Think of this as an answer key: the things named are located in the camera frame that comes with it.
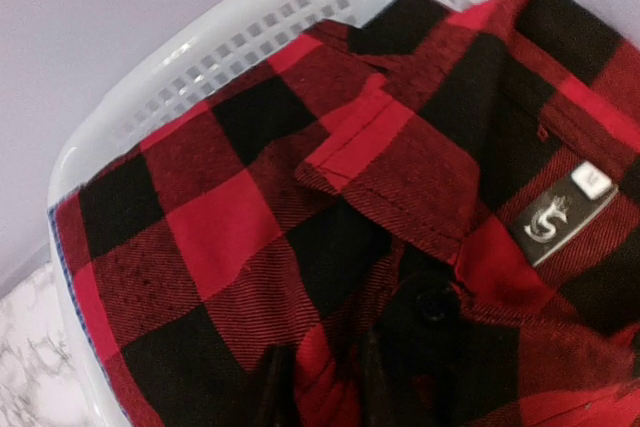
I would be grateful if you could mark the white plastic basket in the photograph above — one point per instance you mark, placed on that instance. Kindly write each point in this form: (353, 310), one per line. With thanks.
(200, 97)

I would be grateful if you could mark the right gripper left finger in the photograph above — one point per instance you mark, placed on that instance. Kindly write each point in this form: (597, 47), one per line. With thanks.
(277, 405)

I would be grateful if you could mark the red black plaid shirt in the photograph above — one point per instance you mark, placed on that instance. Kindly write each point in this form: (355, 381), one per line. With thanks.
(551, 270)

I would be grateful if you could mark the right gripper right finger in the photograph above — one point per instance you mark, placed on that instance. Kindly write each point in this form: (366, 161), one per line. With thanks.
(377, 410)

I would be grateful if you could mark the light blue shirt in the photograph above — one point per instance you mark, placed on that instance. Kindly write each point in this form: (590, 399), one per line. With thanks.
(89, 370)

